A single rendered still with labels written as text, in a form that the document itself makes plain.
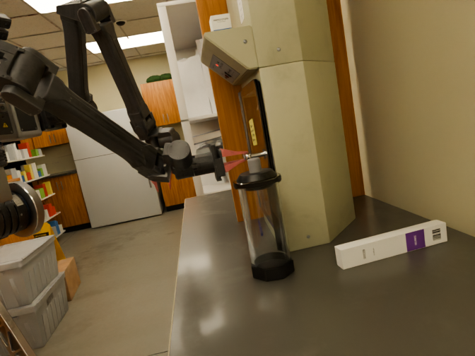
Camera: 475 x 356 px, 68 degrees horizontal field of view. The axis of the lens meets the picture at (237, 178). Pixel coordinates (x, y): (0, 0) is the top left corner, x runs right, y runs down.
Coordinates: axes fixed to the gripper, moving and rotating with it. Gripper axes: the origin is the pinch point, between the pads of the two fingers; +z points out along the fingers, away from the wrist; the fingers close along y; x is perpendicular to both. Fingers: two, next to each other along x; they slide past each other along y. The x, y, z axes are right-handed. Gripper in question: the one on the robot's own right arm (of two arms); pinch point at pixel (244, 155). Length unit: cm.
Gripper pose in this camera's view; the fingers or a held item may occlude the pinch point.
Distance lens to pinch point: 97.1
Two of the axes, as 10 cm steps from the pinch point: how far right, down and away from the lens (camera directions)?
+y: -1.8, -9.7, -1.5
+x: -1.4, -1.2, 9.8
